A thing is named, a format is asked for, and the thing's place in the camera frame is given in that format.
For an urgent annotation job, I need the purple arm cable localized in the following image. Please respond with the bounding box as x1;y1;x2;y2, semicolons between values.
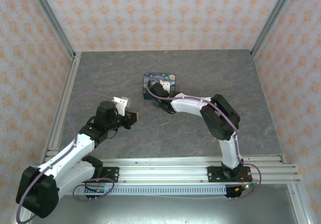
16;92;118;223
145;77;262;200

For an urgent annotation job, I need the aluminium frame post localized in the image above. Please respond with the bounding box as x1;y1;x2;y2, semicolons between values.
250;0;299;56
26;0;76;56

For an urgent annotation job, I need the grey metal shelf panel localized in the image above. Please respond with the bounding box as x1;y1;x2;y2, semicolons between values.
37;195;300;224

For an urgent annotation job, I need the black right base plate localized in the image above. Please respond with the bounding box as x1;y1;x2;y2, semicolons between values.
207;165;251;183

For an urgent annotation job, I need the starry night painted box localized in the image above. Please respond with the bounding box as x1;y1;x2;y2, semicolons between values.
142;73;176;101

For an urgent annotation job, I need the aluminium mounting rail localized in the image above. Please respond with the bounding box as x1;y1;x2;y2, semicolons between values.
30;156;301;184

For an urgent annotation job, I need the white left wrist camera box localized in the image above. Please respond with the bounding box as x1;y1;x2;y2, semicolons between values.
112;96;131;116

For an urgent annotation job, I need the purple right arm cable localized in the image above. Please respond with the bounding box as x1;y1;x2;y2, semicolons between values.
145;77;262;200

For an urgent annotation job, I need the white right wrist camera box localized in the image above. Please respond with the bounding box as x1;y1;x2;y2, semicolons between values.
160;80;172;93

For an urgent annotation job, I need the slotted grey cable duct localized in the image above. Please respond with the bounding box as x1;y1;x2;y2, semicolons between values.
72;185;228;196

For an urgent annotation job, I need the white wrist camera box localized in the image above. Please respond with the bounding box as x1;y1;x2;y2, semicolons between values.
160;80;172;93
112;96;131;116

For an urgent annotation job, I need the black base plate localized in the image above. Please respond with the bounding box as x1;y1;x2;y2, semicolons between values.
100;167;120;184
207;165;251;183

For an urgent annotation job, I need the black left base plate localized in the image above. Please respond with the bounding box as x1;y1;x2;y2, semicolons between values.
100;167;120;184

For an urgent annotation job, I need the aluminium side rail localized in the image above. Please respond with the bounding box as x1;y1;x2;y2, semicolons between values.
40;53;82;164

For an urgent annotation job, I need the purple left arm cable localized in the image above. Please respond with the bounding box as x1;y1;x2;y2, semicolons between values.
16;92;118;223

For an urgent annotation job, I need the aluminium lower frame bar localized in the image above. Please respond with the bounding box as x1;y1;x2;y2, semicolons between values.
287;183;314;224

